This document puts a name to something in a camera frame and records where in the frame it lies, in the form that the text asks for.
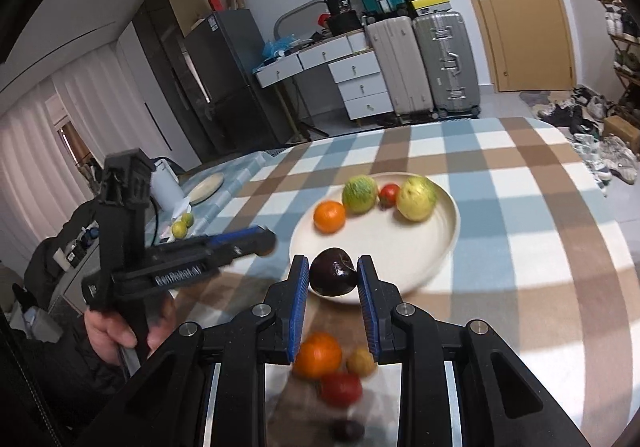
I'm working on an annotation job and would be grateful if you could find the black refrigerator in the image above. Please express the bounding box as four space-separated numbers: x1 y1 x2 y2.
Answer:
184 8 294 152

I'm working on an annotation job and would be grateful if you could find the wrinkled green melon fruit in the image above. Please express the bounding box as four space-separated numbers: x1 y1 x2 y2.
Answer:
342 175 378 214

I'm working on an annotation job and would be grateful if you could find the person's left hand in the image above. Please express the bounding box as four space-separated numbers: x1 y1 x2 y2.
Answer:
84 293 176 366

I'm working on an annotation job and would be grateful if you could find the brown blue checkered tablecloth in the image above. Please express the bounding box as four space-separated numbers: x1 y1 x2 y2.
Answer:
177 118 639 446

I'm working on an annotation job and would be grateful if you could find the yellow lemon on side table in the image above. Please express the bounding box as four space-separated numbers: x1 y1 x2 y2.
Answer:
170 220 188 240

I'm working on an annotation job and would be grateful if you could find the white kettle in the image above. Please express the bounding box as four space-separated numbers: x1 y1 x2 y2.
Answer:
151 158 189 219

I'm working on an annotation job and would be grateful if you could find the cream round plate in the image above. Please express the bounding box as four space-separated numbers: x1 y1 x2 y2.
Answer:
290 172 461 294

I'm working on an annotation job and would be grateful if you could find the tan wooden door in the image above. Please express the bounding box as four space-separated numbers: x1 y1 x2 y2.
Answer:
472 0 575 92

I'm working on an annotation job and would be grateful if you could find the wooden shoe rack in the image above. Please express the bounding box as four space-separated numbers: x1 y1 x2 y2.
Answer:
591 0 640 154

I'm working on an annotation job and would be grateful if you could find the green lime on side table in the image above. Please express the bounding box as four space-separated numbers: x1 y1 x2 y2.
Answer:
181 212 194 227

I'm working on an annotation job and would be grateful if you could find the white drawer desk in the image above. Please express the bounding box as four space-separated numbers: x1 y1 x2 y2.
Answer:
255 30 394 121

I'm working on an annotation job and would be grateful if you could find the orange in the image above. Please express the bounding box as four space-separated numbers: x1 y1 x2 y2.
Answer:
292 332 343 381
314 200 346 233

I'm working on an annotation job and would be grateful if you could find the dark purple plum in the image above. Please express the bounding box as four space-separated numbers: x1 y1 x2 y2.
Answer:
309 248 358 297

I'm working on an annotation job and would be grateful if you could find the teal checkered side tablecloth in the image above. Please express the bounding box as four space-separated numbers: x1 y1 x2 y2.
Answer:
145 152 274 247

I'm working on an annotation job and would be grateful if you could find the red tomato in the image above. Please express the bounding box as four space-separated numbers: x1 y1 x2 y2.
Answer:
378 183 400 208
319 372 362 408

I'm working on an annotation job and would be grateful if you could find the silver aluminium suitcase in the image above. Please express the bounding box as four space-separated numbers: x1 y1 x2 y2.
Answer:
412 12 480 119

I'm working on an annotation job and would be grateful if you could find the beige suitcase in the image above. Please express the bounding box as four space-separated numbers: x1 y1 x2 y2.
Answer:
366 16 434 117

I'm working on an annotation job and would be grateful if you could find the yellow-green guava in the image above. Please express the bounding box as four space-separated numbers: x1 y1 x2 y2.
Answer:
396 176 437 222

